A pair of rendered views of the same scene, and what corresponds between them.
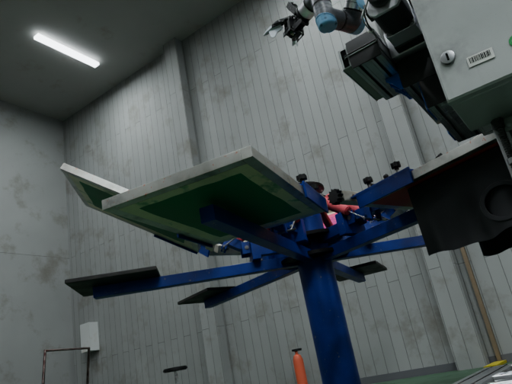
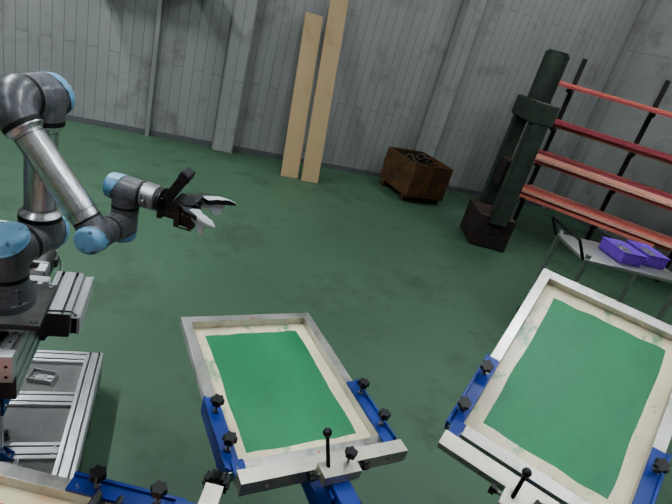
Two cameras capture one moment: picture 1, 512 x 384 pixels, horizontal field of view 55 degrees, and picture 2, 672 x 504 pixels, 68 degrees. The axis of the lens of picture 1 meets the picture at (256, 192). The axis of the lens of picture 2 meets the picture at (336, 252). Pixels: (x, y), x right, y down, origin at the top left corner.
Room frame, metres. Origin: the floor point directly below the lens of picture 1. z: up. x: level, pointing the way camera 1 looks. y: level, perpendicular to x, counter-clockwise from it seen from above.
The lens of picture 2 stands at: (2.83, -1.05, 2.22)
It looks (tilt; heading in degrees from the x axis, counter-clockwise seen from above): 24 degrees down; 127
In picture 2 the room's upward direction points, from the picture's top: 16 degrees clockwise
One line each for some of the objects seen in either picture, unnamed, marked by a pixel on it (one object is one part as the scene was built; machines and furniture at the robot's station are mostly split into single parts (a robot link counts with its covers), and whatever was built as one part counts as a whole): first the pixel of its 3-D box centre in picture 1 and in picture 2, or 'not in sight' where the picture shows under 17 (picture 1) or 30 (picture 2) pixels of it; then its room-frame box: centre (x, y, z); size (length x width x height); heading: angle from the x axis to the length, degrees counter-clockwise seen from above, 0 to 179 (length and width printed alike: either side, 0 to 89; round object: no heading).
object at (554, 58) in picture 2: not in sight; (516, 152); (0.26, 5.59, 1.29); 0.84 x 0.68 x 2.58; 149
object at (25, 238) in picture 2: not in sight; (7, 249); (1.41, -0.64, 1.42); 0.13 x 0.12 x 0.14; 124
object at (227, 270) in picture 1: (198, 274); not in sight; (2.72, 0.41, 0.91); 1.34 x 0.41 x 0.08; 99
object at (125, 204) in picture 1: (240, 196); (295, 388); (1.98, 0.07, 1.05); 1.08 x 0.61 x 0.23; 159
